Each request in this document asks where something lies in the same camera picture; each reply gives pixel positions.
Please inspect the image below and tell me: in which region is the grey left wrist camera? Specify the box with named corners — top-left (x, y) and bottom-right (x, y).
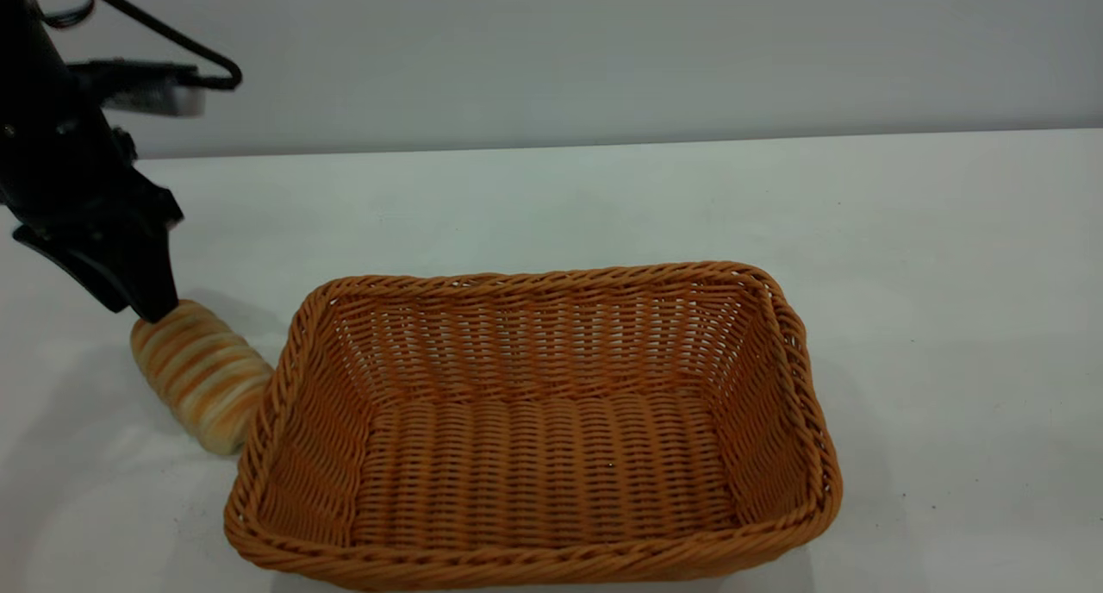
top-left (67, 59), bottom-right (208, 117)

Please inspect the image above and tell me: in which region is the black camera cable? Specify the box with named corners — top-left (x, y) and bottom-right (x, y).
top-left (57, 0), bottom-right (243, 91)

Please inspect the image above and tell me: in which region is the striped bread roll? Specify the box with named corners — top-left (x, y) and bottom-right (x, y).
top-left (129, 299), bottom-right (276, 457)

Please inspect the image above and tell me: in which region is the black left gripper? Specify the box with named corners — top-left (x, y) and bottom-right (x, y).
top-left (0, 67), bottom-right (184, 323)

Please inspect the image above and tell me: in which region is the orange woven wicker basket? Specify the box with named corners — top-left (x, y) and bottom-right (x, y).
top-left (224, 261), bottom-right (844, 592)

